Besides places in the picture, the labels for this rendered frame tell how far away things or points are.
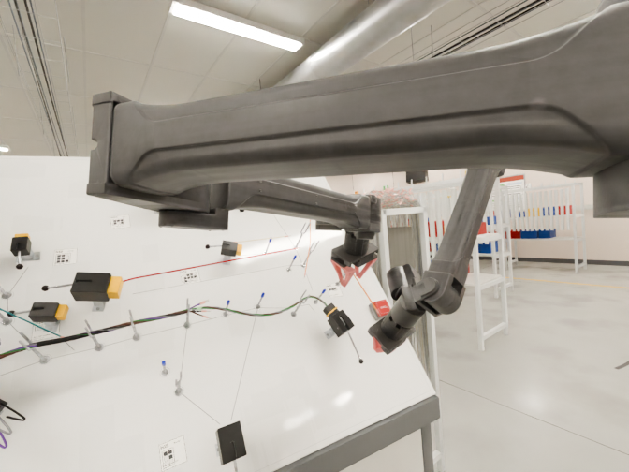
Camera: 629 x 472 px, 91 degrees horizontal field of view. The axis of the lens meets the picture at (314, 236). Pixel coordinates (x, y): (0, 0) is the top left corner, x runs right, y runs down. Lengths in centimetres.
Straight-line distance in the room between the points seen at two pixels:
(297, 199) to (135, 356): 60
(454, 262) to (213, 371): 61
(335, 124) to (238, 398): 76
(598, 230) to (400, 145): 861
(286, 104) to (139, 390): 77
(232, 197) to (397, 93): 23
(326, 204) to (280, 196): 10
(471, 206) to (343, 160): 57
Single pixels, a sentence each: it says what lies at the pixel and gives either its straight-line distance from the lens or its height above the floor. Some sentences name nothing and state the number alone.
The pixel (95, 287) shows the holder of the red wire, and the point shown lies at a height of 131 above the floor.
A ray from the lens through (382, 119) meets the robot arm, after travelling 17.
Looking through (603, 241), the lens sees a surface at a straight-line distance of 875.
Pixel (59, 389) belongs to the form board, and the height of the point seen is 111.
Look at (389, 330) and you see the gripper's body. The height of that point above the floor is 116.
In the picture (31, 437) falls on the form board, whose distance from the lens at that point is 89.
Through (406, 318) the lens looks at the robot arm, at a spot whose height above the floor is 120.
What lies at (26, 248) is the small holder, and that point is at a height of 141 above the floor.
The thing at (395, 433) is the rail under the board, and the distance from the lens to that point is 101.
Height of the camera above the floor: 141
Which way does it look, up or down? 3 degrees down
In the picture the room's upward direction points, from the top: 5 degrees counter-clockwise
